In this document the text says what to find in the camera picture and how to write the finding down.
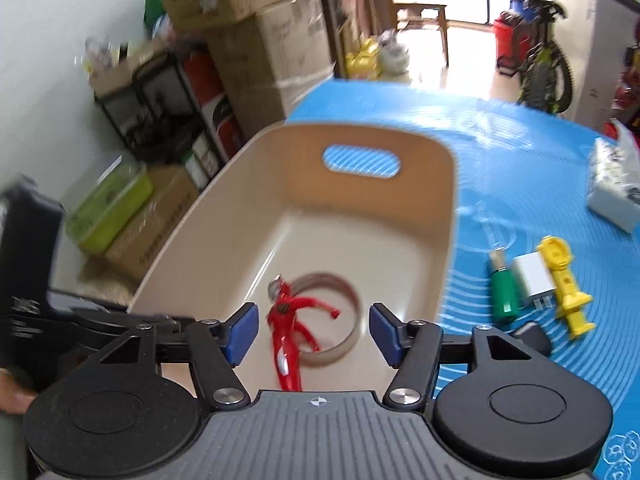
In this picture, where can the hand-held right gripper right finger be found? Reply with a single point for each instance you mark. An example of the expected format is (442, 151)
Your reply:
(385, 335)

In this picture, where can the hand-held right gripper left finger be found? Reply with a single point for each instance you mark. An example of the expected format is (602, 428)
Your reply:
(241, 334)

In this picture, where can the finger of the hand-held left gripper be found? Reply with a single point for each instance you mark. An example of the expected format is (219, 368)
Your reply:
(102, 318)

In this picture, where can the red snack packet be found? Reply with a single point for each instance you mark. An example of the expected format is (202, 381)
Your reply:
(286, 310)

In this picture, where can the green cylinder toy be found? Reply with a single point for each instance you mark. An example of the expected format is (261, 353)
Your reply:
(505, 295)

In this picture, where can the beige plastic bin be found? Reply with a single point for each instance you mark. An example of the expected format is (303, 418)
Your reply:
(300, 200)

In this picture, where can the white charger plug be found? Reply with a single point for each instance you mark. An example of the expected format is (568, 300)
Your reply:
(532, 275)

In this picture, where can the yellow toy launcher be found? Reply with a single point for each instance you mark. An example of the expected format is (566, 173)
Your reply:
(567, 285)

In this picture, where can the person's left hand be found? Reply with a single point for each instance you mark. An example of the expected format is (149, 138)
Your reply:
(12, 395)

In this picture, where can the beige tape roll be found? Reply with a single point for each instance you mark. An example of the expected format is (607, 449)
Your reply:
(325, 280)

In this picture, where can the green container with clear lid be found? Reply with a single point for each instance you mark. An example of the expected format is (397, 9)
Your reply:
(107, 210)

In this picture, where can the brown printed cardboard box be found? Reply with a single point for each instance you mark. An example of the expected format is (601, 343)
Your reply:
(150, 230)

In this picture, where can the small black knob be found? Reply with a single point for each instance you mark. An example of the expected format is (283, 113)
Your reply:
(532, 335)

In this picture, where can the green white small box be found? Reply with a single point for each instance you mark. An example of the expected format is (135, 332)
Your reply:
(202, 157)

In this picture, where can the black metal rack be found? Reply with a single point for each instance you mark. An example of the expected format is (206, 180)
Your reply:
(150, 105)

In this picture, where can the open cardboard box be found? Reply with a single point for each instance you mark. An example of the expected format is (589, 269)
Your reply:
(120, 67)

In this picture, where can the blue silicone mat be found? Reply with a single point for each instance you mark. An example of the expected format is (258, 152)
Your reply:
(500, 160)

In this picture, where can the white red appliance box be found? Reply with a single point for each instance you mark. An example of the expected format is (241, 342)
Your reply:
(225, 125)

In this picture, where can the red cardboard box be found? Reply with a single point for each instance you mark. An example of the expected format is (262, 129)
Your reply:
(202, 77)

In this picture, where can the white tissue pack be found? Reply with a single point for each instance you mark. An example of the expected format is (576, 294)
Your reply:
(612, 190)

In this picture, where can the green plastic bag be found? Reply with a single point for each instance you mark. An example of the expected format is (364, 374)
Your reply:
(152, 7)

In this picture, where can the large taped cardboard box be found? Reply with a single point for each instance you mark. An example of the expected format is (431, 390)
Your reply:
(270, 60)

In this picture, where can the white plastic bag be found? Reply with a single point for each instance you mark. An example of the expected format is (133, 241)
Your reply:
(395, 57)

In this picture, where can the green black bicycle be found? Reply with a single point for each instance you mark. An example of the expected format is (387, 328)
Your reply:
(545, 70)

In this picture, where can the red plastic bin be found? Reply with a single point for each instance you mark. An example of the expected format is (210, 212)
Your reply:
(510, 40)

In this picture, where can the wooden stool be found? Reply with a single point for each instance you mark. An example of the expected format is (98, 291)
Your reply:
(420, 12)

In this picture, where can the dark wooden cabinet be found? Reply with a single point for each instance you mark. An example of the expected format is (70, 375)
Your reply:
(355, 10)

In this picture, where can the white chest freezer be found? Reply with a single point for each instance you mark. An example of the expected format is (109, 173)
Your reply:
(600, 50)

